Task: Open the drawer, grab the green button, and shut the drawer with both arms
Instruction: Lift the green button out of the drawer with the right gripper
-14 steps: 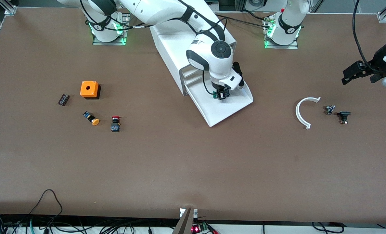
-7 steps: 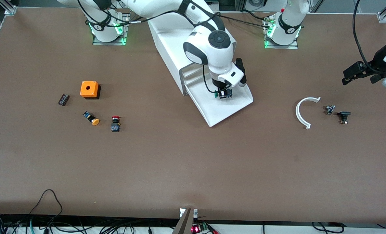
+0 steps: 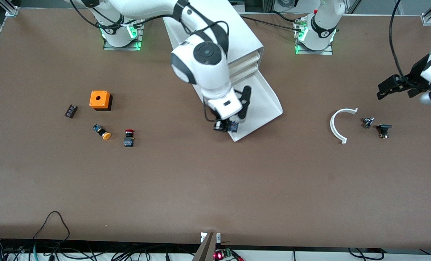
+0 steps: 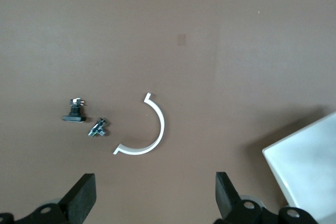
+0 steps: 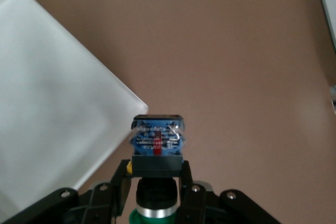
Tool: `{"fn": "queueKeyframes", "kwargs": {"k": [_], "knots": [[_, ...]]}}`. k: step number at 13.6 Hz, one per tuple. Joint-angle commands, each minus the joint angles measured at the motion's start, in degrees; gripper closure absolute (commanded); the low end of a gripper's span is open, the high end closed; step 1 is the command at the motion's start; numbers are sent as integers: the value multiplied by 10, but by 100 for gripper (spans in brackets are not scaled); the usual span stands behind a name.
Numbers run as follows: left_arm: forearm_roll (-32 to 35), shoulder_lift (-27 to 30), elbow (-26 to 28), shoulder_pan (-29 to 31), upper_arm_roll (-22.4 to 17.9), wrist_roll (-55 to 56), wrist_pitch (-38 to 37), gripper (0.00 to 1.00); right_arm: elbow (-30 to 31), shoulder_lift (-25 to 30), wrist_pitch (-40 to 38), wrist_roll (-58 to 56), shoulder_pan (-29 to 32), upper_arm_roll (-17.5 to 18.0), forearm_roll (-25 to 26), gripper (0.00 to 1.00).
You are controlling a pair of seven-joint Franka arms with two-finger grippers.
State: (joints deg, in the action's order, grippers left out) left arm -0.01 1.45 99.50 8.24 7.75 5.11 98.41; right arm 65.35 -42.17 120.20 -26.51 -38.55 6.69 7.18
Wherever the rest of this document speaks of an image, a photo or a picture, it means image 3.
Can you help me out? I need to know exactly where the black cable behind cabinet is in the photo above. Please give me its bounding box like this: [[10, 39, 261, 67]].
[[239, 11, 305, 33]]

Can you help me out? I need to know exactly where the middle white cabinet drawer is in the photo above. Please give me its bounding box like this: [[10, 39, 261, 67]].
[[230, 62, 260, 84]]

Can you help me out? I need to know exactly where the lowest white cabinet drawer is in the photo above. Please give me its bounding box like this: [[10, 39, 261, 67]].
[[221, 70, 283, 142]]

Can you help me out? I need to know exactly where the orange button enclosure box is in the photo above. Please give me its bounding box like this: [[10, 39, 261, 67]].
[[89, 90, 113, 111]]

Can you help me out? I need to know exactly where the thin black looped cable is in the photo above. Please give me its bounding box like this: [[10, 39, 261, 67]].
[[32, 211, 71, 254]]

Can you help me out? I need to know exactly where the black flat-head switch part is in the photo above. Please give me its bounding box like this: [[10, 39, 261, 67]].
[[377, 124, 393, 139]]

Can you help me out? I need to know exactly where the black cable tangle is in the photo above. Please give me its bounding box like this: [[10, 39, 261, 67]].
[[0, 237, 201, 261]]

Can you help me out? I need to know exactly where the yellow push button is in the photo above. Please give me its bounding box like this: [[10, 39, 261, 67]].
[[92, 124, 112, 140]]

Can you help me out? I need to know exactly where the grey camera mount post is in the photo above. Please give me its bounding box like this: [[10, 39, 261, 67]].
[[192, 232, 218, 261]]

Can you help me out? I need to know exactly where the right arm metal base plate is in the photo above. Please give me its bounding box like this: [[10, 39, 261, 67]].
[[103, 14, 144, 51]]

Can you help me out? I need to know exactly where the red push button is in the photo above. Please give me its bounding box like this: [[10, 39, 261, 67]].
[[123, 129, 136, 148]]

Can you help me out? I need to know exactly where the small white mounting bracket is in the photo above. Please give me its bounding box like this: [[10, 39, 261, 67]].
[[200, 232, 222, 243]]

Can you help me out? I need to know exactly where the circuit board with red light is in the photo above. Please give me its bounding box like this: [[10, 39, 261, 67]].
[[214, 248, 245, 261]]

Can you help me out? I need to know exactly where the white curved plastic arc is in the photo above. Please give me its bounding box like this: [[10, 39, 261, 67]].
[[330, 108, 358, 145]]

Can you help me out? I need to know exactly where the white drawer cabinet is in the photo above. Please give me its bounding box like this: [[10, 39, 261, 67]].
[[163, 0, 265, 108]]

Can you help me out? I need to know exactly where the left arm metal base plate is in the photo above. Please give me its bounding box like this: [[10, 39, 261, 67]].
[[295, 16, 334, 55]]

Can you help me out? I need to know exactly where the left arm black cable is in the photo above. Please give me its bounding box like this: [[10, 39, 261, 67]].
[[389, 0, 415, 86]]

